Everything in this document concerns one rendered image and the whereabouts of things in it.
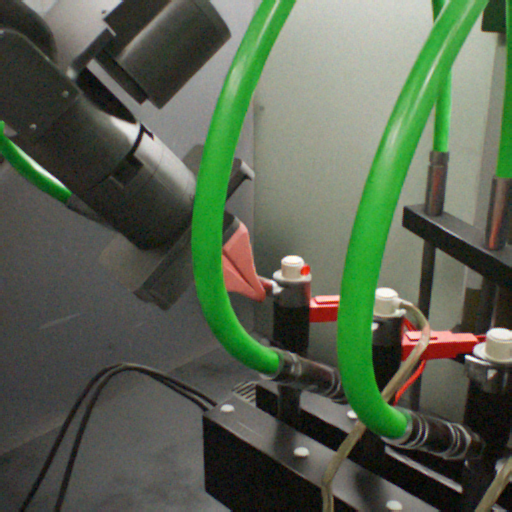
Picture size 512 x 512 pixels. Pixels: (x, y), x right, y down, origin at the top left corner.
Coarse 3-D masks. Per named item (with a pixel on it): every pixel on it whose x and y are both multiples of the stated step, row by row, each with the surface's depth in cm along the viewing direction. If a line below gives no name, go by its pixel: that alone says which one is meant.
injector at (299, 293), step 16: (304, 288) 49; (288, 304) 49; (304, 304) 50; (288, 320) 50; (304, 320) 50; (288, 336) 50; (304, 336) 51; (304, 352) 52; (288, 400) 53; (288, 416) 54
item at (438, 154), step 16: (432, 0) 55; (448, 80) 58; (448, 96) 59; (448, 112) 59; (0, 128) 45; (448, 128) 60; (0, 144) 46; (432, 144) 61; (16, 160) 46; (32, 160) 47; (432, 160) 61; (448, 160) 61; (32, 176) 47; (48, 176) 48; (48, 192) 48; (64, 192) 49
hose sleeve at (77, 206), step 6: (72, 198) 49; (78, 198) 49; (66, 204) 49; (72, 204) 49; (78, 204) 49; (84, 204) 49; (72, 210) 49; (78, 210) 49; (84, 210) 49; (90, 210) 50; (84, 216) 50; (90, 216) 50; (96, 216) 50; (96, 222) 51; (102, 222) 50; (108, 228) 51; (114, 228) 51
